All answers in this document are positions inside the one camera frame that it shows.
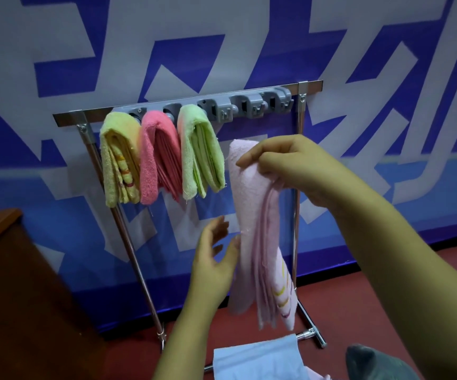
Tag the person's left hand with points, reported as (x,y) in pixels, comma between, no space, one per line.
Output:
(210,273)

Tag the person's right hand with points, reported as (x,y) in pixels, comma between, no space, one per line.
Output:
(303,166)

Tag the white pink patterned towel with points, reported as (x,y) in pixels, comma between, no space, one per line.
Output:
(256,233)
(317,373)

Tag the light blue towel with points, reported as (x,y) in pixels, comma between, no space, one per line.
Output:
(260,360)

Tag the light green towel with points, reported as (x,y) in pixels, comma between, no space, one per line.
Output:
(200,150)

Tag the yellow striped towel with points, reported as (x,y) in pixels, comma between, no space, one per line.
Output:
(119,154)

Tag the metal rack frame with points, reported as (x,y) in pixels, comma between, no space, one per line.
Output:
(68,118)

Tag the person's right forearm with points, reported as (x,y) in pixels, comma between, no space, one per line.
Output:
(418,273)

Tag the person's left forearm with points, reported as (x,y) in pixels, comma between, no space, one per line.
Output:
(188,344)

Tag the person's right leg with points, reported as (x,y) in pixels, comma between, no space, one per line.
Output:
(375,366)

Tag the blue white printed banner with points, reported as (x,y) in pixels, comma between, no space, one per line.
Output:
(390,94)

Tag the brown wooden cabinet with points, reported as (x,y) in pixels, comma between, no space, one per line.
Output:
(18,304)

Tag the grey plastic hook rail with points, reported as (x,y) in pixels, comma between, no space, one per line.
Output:
(248,102)

